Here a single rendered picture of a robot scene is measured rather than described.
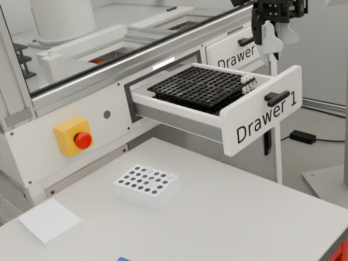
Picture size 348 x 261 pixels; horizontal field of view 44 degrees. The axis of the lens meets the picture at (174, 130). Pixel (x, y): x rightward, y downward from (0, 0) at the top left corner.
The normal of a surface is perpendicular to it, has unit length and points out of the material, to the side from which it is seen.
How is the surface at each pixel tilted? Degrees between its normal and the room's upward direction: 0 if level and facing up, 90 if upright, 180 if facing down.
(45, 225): 0
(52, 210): 0
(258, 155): 90
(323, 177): 5
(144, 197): 90
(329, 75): 90
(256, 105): 90
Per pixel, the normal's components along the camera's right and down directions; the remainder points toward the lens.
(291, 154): -0.15, -0.88
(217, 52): 0.69, 0.24
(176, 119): -0.70, 0.42
